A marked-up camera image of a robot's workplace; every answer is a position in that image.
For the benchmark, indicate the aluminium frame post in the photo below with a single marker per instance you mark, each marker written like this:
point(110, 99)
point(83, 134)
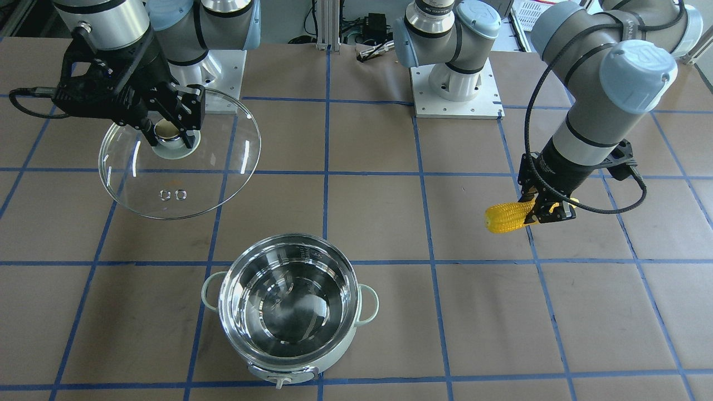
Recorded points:
point(327, 21)

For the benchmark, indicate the yellow corn cob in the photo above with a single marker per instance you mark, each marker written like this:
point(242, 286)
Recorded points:
point(508, 217)

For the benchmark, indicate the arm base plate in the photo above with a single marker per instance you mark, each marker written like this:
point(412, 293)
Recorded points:
point(441, 93)
point(222, 71)

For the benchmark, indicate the glass pot lid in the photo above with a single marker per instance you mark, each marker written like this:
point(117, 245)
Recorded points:
point(169, 181)

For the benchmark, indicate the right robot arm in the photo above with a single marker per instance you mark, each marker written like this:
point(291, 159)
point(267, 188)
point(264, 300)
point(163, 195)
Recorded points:
point(186, 30)

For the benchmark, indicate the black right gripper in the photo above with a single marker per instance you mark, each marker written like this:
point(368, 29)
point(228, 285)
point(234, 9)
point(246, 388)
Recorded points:
point(149, 71)

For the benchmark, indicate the black power adapter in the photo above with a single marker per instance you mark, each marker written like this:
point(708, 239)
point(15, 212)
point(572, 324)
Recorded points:
point(375, 27)

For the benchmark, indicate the pale green steel pot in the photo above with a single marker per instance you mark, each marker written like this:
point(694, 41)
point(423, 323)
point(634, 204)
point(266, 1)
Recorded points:
point(290, 305)

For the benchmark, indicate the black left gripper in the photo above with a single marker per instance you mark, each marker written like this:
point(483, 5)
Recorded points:
point(558, 169)

